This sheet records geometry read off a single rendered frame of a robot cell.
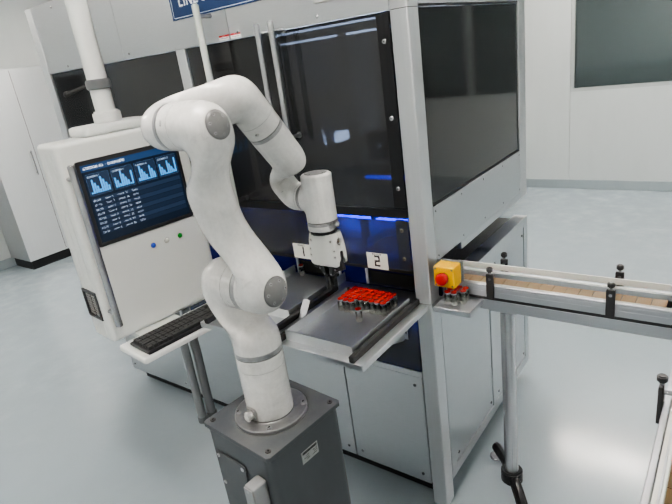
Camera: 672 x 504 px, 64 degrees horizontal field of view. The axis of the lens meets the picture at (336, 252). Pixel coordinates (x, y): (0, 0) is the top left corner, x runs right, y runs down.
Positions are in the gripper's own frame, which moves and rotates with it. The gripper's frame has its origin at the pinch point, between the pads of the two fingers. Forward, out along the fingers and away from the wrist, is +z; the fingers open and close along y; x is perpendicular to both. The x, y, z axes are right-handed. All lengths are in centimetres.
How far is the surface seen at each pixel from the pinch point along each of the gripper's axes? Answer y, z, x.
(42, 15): 179, -95, -35
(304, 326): 19.6, 22.1, -6.2
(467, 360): -12, 59, -61
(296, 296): 37.7, 22.3, -23.8
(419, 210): -10.9, -10.7, -34.8
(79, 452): 164, 110, 21
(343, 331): 5.5, 22.3, -8.7
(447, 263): -18.0, 7.5, -37.3
